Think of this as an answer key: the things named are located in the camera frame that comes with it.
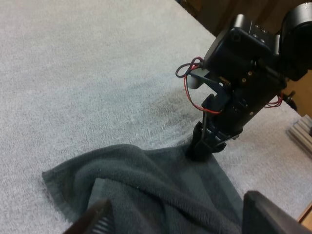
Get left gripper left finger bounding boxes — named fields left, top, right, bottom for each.
left=62, top=198, right=116, bottom=234

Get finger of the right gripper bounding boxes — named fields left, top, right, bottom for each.
left=196, top=136, right=227, bottom=162
left=186, top=121, right=204, bottom=161

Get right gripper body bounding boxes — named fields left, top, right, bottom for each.
left=201, top=27, right=288, bottom=140

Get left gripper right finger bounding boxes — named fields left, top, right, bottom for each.
left=242, top=190, right=312, bottom=234

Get dark grey-green towel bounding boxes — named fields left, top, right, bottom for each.
left=41, top=143, right=245, bottom=234

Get ribbed aluminium rail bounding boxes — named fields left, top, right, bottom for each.
left=288, top=114, right=312, bottom=157

